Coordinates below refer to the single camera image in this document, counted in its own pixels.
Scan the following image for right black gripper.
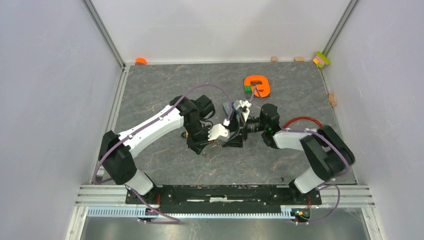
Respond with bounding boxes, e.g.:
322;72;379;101
222;109;268;148

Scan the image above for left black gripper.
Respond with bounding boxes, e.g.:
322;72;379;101
184;120;215;155

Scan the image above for yellow black padlock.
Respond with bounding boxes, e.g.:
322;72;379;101
181;131;189;139

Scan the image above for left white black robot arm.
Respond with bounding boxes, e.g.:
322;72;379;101
98;95;216;204

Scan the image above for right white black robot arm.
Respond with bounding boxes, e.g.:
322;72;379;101
223;101;356;204

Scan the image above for small silver key bunch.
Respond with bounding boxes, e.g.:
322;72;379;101
212;142;222;149

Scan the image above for grey blue brick stack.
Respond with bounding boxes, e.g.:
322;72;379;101
222;102;234;116

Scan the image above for orange track on grey plate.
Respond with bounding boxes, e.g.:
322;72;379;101
243;75;271;98

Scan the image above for small wooden block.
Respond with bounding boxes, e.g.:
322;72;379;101
270;56;278;63

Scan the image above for orange round cap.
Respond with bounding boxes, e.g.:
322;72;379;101
134;57;147;66

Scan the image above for curved wooden piece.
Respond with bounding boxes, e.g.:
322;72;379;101
328;92;338;108

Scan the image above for green pink yellow brick stack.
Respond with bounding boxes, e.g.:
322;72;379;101
312;51;331;69

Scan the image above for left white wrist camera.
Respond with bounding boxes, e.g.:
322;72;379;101
207;119;230;141

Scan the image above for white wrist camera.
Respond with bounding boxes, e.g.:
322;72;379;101
234;100;252;122
207;119;230;141

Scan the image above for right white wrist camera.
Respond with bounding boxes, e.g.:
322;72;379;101
234;100;252;122

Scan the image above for red cable loop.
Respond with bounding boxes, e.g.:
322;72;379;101
283;115;324;131

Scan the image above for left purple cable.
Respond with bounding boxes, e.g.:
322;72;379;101
92;82;233;225

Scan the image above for purple cable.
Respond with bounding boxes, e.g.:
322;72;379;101
92;82;233;225
248;85;351;225

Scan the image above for light blue toothed cable duct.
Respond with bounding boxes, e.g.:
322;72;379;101
86;206;295;220

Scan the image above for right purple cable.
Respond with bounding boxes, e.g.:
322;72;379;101
248;85;351;225

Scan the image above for aluminium frame rails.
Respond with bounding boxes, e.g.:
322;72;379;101
64;0;132;240

